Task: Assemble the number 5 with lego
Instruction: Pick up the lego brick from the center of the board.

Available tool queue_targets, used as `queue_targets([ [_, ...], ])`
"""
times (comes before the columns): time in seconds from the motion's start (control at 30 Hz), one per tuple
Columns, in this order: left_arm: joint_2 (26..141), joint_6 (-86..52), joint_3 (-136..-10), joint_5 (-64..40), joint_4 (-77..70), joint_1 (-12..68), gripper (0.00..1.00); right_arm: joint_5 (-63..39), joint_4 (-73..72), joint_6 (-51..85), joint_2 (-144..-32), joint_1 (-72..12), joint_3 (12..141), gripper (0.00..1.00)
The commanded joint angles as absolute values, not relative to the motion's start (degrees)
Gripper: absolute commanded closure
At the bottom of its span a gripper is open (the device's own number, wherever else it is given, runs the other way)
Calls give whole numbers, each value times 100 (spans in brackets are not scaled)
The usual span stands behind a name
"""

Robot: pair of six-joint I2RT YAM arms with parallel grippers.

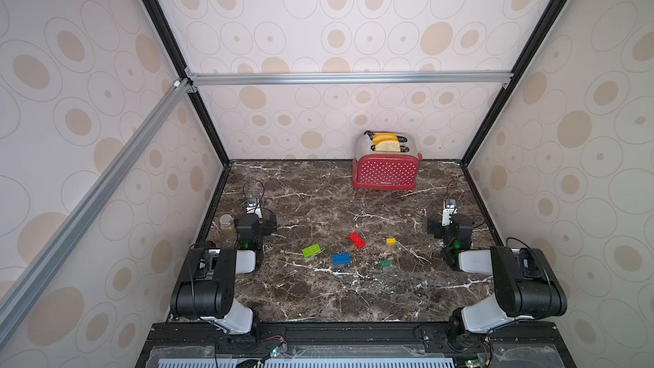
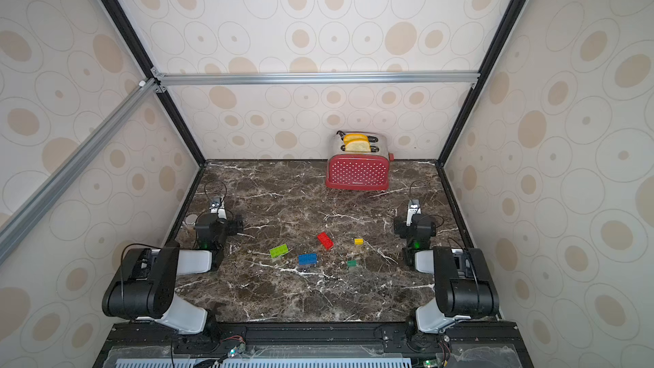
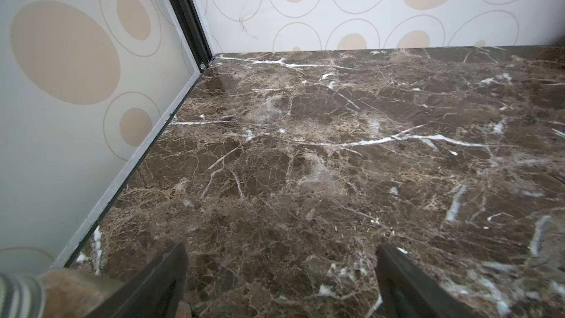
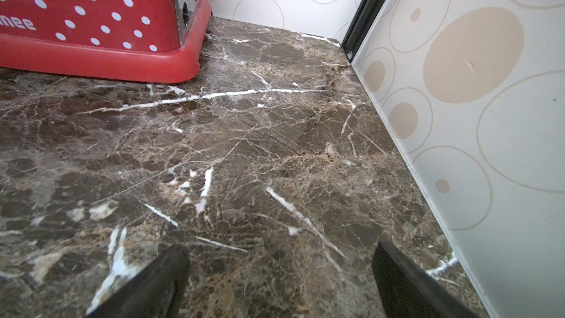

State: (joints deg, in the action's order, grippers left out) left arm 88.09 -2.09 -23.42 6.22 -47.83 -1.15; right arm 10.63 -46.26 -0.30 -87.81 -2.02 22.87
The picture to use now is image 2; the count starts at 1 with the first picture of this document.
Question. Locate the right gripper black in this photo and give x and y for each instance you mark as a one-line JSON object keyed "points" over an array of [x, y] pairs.
{"points": [[402, 225]]}

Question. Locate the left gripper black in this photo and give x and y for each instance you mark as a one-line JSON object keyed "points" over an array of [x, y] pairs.
{"points": [[233, 223]]}

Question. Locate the lime green lego brick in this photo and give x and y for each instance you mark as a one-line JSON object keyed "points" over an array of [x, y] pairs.
{"points": [[279, 251]]}

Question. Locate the red lego brick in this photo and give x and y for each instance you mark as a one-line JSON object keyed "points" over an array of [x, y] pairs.
{"points": [[325, 241]]}

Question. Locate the blue lego brick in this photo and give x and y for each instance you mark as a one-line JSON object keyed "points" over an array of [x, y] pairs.
{"points": [[306, 260]]}

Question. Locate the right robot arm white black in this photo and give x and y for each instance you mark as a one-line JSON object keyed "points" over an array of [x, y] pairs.
{"points": [[463, 285]]}

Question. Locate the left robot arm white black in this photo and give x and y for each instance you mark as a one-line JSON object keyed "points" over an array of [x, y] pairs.
{"points": [[143, 287]]}

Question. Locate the red polka dot toaster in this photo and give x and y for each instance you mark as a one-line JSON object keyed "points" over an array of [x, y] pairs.
{"points": [[359, 171]]}

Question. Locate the yellow toast slice front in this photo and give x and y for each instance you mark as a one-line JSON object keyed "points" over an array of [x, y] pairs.
{"points": [[358, 146]]}

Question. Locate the yellow toast slice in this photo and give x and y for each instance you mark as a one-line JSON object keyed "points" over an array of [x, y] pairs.
{"points": [[348, 138], [358, 146]]}

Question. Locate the yellow toast slice back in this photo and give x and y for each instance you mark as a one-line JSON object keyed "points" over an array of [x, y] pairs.
{"points": [[348, 138]]}

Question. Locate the left diagonal aluminium bar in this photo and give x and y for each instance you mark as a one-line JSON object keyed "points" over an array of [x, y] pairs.
{"points": [[22, 222]]}

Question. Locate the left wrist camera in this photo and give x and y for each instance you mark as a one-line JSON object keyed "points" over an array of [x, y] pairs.
{"points": [[217, 207]]}

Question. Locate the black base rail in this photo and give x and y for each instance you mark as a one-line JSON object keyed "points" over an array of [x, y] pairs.
{"points": [[469, 344]]}

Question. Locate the horizontal aluminium frame bar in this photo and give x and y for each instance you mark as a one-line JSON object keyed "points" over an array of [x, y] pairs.
{"points": [[323, 78]]}

